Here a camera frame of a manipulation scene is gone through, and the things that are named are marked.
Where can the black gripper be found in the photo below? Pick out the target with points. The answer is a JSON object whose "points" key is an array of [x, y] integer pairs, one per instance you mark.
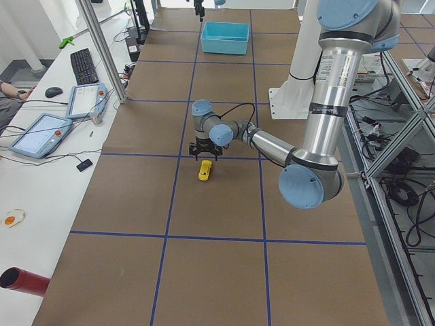
{"points": [[203, 145], [199, 7]]}

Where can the yellow beetle toy car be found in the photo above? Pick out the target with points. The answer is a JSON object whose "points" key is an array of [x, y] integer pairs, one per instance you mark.
{"points": [[205, 169]]}

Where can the person forearm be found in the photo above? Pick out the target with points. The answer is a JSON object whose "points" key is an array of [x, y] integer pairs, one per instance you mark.
{"points": [[13, 92]]}

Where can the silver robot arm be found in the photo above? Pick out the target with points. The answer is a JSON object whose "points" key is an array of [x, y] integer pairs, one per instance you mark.
{"points": [[310, 176]]}

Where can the light blue plastic bin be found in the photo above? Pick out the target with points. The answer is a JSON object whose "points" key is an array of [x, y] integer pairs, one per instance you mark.
{"points": [[225, 38]]}

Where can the small metal cylinder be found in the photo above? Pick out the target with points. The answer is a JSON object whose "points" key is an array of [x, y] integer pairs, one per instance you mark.
{"points": [[96, 118]]}

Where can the black smartphone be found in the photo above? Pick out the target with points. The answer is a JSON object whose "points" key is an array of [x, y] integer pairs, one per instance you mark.
{"points": [[83, 165]]}

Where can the black computer keyboard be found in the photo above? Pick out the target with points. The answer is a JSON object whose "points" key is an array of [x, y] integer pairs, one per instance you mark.
{"points": [[83, 67]]}

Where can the far teach pendant tablet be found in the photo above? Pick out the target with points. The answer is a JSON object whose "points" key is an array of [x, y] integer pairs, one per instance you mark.
{"points": [[85, 99]]}

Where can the teach pendant tablet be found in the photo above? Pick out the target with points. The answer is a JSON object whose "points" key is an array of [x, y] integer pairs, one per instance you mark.
{"points": [[42, 137], [85, 99]]}

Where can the green plastic clamp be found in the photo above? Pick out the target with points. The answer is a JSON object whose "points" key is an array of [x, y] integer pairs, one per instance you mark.
{"points": [[66, 41]]}

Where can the black computer mouse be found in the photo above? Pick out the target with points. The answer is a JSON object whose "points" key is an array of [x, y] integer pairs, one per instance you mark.
{"points": [[51, 92]]}

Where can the near teach pendant tablet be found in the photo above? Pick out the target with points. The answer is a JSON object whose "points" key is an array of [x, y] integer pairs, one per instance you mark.
{"points": [[42, 137]]}

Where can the red cylinder tube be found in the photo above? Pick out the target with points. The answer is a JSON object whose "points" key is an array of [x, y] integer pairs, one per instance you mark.
{"points": [[17, 279]]}

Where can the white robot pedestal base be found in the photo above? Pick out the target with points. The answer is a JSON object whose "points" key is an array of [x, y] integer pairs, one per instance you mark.
{"points": [[292, 99]]}

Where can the aluminium frame post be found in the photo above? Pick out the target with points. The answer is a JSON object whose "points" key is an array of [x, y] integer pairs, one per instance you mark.
{"points": [[100, 43]]}

